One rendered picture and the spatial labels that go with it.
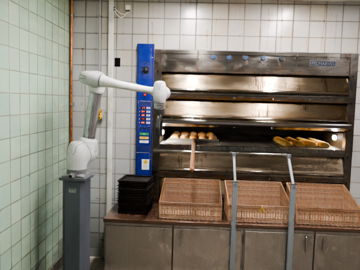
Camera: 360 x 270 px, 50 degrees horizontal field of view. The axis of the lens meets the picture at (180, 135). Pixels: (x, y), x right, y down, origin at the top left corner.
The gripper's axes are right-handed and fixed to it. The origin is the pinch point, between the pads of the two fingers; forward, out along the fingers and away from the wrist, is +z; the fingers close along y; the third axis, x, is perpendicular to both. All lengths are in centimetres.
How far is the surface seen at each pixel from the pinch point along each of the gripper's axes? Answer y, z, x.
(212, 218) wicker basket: -35, 75, 42
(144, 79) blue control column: -80, -45, -27
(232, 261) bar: -24, 109, 60
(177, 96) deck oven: -85, -29, 4
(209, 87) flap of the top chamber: -85, -38, 36
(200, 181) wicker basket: -80, 54, 29
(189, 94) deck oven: -85, -31, 17
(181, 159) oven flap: -84, 34, 9
